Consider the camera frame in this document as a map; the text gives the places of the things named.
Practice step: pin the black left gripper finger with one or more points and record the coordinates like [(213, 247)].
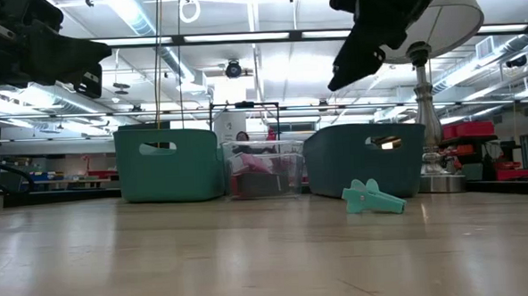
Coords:
[(68, 54), (89, 82)]

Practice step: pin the dark teal plastic bin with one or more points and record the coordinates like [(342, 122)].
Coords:
[(336, 167)]

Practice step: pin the teal staple remover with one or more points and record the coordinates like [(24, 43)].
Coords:
[(373, 201)]

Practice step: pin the small red storage bin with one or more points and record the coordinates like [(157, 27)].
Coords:
[(513, 173)]

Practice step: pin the white shade table lamp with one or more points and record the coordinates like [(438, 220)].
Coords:
[(446, 24)]

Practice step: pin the light teal plastic bin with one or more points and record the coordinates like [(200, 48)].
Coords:
[(193, 173)]

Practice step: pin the person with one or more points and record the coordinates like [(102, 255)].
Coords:
[(242, 136)]

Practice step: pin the white numbered sign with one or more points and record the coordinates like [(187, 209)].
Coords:
[(229, 125)]

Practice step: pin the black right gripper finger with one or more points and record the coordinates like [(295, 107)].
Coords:
[(358, 59)]

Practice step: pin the round black overhead camera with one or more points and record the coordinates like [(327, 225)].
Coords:
[(233, 69)]

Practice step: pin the large red storage bin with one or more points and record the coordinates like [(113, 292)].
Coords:
[(468, 130)]

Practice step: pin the clear plastic bin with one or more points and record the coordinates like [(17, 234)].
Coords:
[(291, 160)]

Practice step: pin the thin black rectangular stand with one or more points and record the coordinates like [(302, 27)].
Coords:
[(244, 104)]

